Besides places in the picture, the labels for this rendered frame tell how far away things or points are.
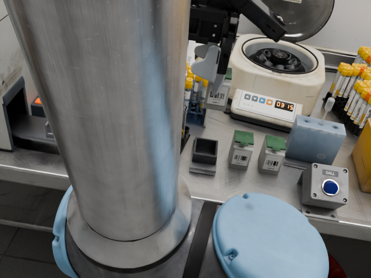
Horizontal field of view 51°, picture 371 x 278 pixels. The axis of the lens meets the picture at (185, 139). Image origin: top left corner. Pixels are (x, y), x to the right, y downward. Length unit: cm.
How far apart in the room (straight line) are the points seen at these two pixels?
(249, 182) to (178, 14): 64
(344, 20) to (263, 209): 98
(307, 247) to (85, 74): 28
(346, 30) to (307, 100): 40
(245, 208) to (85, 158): 20
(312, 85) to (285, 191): 28
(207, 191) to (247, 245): 40
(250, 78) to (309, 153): 23
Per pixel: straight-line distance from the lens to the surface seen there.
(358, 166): 92
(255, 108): 94
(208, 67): 66
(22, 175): 81
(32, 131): 82
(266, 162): 81
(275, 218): 40
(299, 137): 84
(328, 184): 75
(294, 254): 38
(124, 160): 23
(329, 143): 85
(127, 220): 30
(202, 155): 78
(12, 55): 78
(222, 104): 71
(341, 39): 133
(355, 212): 83
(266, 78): 95
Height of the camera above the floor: 141
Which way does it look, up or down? 39 degrees down
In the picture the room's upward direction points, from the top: 9 degrees clockwise
